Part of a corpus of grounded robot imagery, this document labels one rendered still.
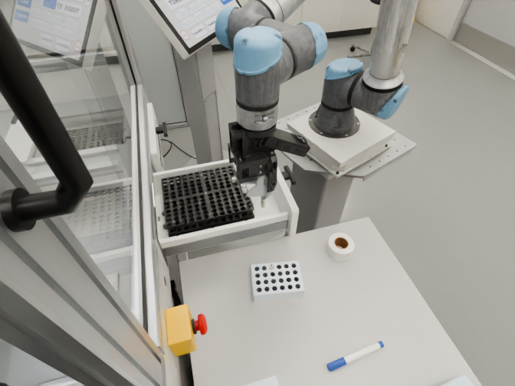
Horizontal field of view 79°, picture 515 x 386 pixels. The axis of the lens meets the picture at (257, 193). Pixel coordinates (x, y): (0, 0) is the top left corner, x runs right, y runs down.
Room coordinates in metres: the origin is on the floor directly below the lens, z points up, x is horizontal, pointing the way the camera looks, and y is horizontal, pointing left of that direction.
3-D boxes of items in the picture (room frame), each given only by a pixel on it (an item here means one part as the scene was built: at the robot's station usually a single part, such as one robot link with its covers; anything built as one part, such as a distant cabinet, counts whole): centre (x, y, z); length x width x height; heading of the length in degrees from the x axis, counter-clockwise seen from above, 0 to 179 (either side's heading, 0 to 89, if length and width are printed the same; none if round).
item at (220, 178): (0.57, 0.14, 0.87); 0.22 x 0.18 x 0.06; 106
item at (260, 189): (0.47, 0.00, 1.01); 0.06 x 0.03 x 0.09; 111
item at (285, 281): (0.38, -0.05, 0.78); 0.12 x 0.08 x 0.04; 96
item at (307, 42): (0.57, -0.06, 1.28); 0.11 x 0.11 x 0.08; 47
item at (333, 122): (0.99, -0.29, 0.88); 0.15 x 0.15 x 0.10
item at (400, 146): (1.00, -0.31, 0.70); 0.45 x 0.44 x 0.12; 125
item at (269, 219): (0.56, 0.15, 0.86); 0.40 x 0.26 x 0.06; 106
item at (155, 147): (0.84, 0.34, 0.87); 0.29 x 0.02 x 0.11; 16
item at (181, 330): (0.22, 0.15, 0.88); 0.07 x 0.05 x 0.07; 16
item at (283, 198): (0.62, -0.05, 0.87); 0.29 x 0.02 x 0.11; 16
